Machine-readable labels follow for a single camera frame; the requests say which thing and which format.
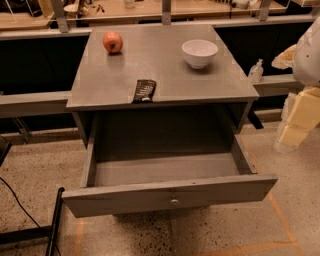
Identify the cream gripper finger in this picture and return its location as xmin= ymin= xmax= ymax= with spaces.
xmin=278 ymin=87 xmax=320 ymax=147

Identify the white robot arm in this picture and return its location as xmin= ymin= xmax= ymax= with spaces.
xmin=278 ymin=17 xmax=320 ymax=147

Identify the round metal drawer knob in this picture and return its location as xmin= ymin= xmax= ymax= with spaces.
xmin=170 ymin=199 xmax=180 ymax=206

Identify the open grey top drawer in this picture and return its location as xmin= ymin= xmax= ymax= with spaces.
xmin=63 ymin=110 xmax=277 ymax=217

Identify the clear sanitizer pump bottle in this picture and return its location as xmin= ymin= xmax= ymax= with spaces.
xmin=248 ymin=59 xmax=263 ymax=83

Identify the white ceramic bowl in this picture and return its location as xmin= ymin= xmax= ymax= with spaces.
xmin=182 ymin=39 xmax=218 ymax=69

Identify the grey wooden cabinet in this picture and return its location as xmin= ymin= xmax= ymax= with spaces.
xmin=67 ymin=23 xmax=258 ymax=142

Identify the red apple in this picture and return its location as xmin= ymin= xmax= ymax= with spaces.
xmin=103 ymin=31 xmax=123 ymax=54

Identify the black metal stand frame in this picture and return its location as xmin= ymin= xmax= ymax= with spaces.
xmin=0 ymin=187 xmax=65 ymax=256

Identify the grey metal rail frame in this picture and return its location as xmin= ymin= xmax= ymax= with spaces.
xmin=0 ymin=0 xmax=320 ymax=119

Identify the black floor cable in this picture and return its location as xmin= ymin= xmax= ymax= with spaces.
xmin=0 ymin=176 xmax=42 ymax=229

